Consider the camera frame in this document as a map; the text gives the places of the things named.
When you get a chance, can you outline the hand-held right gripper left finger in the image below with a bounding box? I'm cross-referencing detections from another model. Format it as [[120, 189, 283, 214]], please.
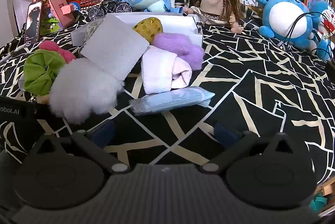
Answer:
[[28, 120, 131, 174]]

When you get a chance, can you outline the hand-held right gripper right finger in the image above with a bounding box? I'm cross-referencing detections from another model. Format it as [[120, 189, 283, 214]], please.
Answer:
[[199, 122, 314, 174]]

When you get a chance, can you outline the white fluffy cloth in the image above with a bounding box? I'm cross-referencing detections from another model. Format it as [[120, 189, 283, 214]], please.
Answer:
[[49, 58, 125, 125]]

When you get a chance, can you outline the green scrunchie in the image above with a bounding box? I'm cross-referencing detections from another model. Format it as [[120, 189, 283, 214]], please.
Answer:
[[23, 49, 69, 97]]

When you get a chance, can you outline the blue face mask pack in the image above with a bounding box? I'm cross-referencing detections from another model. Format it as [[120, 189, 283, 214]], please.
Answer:
[[129, 86, 215, 117]]

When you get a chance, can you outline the pink scrunchie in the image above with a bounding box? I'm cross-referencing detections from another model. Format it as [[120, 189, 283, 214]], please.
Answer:
[[39, 41, 76, 64]]

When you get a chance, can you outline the pale pink towel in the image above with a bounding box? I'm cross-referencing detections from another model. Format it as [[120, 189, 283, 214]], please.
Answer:
[[141, 45, 193, 95]]

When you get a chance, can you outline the white foam sheet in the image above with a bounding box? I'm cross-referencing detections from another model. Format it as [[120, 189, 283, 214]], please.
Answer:
[[80, 14, 150, 82]]

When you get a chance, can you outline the purple fluffy wool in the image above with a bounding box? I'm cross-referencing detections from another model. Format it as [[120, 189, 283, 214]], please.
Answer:
[[152, 32, 205, 70]]

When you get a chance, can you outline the yellow sequin cloth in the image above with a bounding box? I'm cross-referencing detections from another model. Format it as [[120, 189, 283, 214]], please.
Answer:
[[132, 18, 163, 44]]

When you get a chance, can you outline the white cardboard box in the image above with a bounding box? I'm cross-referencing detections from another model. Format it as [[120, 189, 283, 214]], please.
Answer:
[[71, 12, 204, 49]]

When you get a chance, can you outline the black patterned blanket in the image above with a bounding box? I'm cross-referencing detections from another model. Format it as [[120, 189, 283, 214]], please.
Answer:
[[0, 0, 335, 214]]

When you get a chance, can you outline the teal plastic object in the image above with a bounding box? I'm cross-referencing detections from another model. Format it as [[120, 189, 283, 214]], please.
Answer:
[[309, 193, 327, 214]]

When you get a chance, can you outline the pink triangular stand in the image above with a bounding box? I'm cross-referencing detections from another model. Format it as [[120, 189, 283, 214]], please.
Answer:
[[32, 0, 76, 36]]

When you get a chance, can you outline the black model bicycle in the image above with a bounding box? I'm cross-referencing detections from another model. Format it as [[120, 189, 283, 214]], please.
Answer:
[[88, 0, 133, 21]]

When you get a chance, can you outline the round blue white-bellied plush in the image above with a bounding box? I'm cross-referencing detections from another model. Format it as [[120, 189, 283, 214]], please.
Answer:
[[256, 0, 321, 47]]

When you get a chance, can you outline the brown-haired baby doll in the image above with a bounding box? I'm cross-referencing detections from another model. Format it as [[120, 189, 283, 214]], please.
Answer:
[[183, 0, 245, 34]]

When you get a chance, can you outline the blue cat plush toy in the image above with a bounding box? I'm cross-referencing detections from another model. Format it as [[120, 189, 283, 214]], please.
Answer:
[[309, 1, 335, 62]]

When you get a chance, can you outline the white cable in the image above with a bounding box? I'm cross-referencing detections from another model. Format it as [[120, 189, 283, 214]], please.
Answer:
[[0, 44, 29, 65]]

